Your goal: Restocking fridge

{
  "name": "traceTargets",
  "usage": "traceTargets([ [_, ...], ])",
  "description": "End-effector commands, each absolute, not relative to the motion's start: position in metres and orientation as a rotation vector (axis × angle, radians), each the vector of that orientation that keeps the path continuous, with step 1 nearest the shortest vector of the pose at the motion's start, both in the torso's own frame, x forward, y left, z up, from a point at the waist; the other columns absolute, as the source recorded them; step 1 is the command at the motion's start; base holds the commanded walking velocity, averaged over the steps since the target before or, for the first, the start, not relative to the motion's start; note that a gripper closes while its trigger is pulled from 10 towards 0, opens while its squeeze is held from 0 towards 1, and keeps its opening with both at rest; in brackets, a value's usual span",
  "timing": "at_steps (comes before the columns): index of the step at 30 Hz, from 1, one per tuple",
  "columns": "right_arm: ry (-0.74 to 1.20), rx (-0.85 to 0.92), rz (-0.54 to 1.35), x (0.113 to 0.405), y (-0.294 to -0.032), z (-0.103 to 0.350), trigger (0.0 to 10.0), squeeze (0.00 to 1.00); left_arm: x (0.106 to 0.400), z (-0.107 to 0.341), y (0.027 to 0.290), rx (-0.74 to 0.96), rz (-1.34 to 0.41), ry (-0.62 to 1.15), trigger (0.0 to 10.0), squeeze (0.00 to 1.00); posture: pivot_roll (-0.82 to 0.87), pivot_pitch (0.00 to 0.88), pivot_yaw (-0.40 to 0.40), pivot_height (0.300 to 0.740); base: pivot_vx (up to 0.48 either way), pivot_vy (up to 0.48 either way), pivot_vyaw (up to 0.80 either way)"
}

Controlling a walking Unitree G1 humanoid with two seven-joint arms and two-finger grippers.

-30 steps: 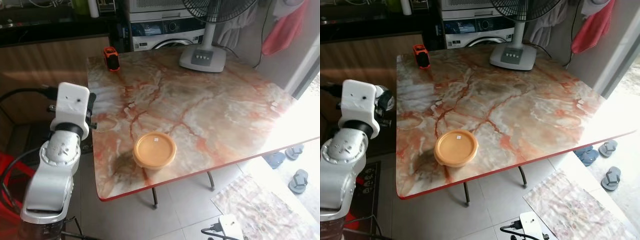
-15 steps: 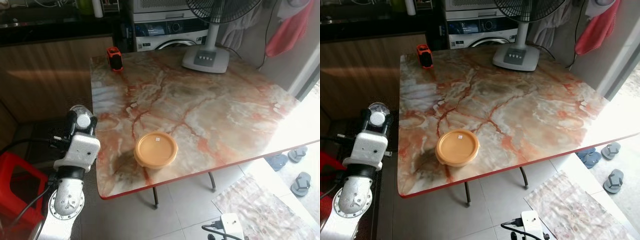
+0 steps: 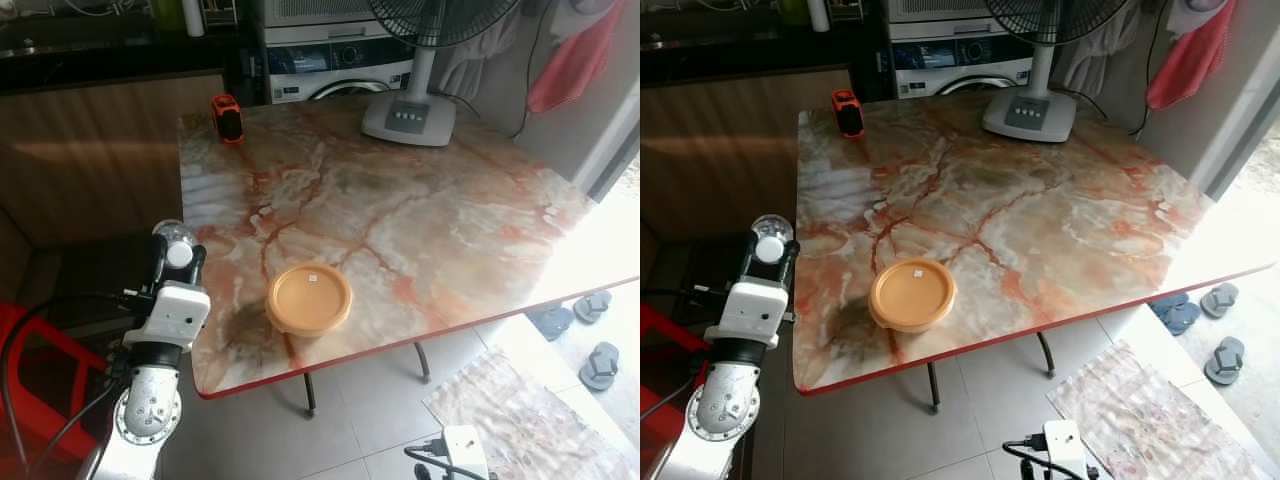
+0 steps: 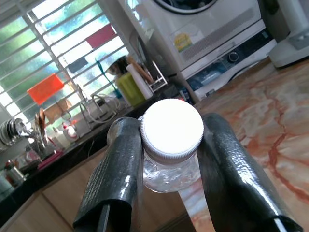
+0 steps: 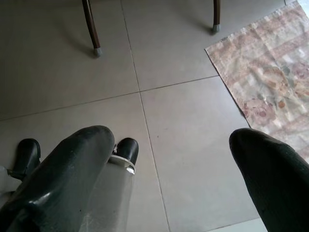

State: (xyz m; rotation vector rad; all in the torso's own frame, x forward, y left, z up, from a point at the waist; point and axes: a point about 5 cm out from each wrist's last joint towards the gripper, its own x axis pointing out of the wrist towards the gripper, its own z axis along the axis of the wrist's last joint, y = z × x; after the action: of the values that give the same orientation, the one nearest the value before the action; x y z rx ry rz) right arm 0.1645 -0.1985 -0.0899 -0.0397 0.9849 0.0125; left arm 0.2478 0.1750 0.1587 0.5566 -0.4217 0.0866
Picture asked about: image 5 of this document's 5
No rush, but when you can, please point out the pink patterned floor mat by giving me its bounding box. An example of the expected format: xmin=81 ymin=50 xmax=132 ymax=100
xmin=204 ymin=0 xmax=309 ymax=164

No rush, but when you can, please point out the grey robot right leg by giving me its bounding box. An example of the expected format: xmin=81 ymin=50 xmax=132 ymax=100
xmin=79 ymin=159 xmax=135 ymax=232

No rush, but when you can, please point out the black robot left foot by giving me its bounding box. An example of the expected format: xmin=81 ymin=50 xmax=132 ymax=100
xmin=7 ymin=138 xmax=41 ymax=181

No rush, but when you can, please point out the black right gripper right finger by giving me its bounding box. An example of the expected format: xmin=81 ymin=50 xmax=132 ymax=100
xmin=228 ymin=128 xmax=309 ymax=232

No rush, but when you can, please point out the black robot right foot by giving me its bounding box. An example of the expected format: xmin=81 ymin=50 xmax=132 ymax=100
xmin=108 ymin=137 xmax=140 ymax=174

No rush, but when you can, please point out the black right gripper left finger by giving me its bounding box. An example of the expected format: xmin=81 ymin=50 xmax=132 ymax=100
xmin=0 ymin=125 xmax=116 ymax=232

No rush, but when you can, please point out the black robot foot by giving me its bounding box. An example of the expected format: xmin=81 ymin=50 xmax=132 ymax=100
xmin=108 ymin=137 xmax=140 ymax=174
xmin=7 ymin=138 xmax=41 ymax=181

